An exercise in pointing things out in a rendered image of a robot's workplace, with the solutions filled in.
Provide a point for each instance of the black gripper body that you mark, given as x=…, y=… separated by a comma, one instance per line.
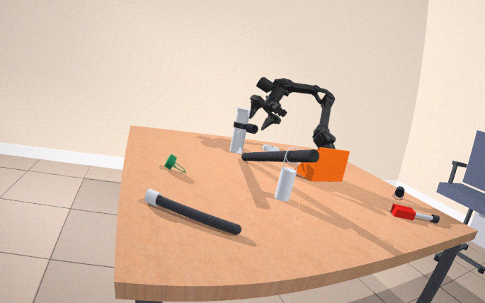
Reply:
x=265, y=105

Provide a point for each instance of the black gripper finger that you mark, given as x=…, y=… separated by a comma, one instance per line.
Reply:
x=254, y=108
x=267, y=123

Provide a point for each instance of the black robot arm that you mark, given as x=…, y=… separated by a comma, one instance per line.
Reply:
x=283, y=86

